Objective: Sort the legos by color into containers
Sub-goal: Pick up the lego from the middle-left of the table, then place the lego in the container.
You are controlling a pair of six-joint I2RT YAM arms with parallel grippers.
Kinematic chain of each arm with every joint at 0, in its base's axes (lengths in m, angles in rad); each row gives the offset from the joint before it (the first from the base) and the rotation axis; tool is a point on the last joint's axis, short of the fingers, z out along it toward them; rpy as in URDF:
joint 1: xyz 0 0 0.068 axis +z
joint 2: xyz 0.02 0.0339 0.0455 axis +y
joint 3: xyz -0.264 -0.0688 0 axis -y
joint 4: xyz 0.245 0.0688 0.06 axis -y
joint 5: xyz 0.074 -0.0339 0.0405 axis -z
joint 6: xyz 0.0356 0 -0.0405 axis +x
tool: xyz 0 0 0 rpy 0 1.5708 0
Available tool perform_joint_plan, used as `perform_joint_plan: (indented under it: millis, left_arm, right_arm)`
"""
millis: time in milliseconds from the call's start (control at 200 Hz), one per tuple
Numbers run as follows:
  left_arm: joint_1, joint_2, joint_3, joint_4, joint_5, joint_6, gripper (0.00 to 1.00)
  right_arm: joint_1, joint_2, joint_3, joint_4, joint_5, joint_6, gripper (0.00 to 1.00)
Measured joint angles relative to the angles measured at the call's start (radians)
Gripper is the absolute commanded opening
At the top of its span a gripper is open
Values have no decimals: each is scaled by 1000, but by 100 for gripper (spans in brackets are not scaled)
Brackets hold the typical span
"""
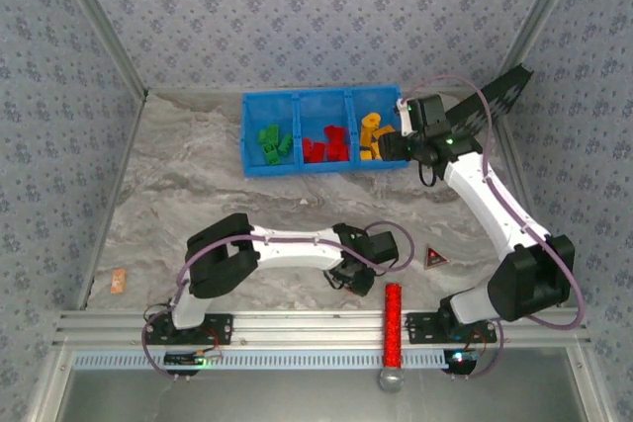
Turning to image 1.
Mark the small orange patterned block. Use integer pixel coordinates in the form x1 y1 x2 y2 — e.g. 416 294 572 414
110 268 130 296

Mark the red glitter stick silver knob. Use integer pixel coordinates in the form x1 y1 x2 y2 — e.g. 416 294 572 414
378 282 407 394

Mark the small electronics board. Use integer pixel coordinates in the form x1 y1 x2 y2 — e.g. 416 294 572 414
443 349 479 375
164 351 207 370

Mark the slotted light cable duct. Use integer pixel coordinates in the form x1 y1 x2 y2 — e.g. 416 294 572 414
71 348 449 372

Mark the blue three-compartment plastic bin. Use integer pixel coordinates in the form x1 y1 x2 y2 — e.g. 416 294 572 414
240 84 412 179

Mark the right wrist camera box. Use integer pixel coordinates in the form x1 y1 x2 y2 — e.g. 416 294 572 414
396 94 449 137

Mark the red black triangle sign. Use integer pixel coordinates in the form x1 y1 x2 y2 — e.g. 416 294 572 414
423 244 450 271

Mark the thin red wire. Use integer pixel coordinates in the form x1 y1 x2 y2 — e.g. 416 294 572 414
200 327 224 359
464 327 489 359

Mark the purple cable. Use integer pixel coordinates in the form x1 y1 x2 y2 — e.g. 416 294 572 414
403 74 588 381
141 220 415 381

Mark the aluminum profile rail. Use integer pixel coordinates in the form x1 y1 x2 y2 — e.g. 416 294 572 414
52 309 593 347

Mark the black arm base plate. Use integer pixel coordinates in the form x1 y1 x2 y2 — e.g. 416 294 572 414
143 312 234 346
405 312 497 345

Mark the aluminum side rail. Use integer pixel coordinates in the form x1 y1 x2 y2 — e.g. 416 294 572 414
73 90 149 312

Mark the black patterned board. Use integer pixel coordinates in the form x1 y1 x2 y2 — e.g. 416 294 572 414
442 63 535 147

